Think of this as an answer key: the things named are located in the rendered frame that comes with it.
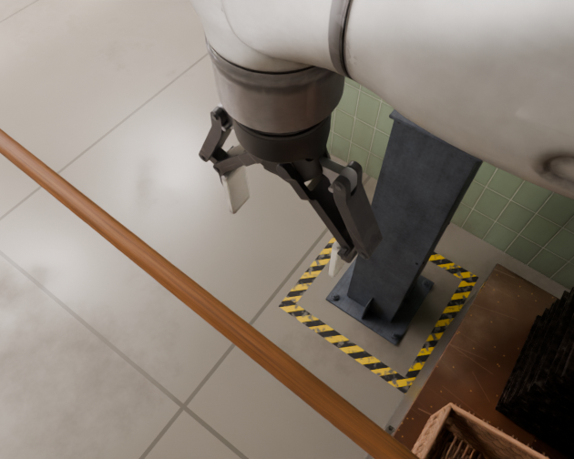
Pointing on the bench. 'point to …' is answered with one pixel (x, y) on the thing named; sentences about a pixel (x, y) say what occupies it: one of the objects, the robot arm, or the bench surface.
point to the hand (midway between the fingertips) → (287, 229)
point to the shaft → (203, 303)
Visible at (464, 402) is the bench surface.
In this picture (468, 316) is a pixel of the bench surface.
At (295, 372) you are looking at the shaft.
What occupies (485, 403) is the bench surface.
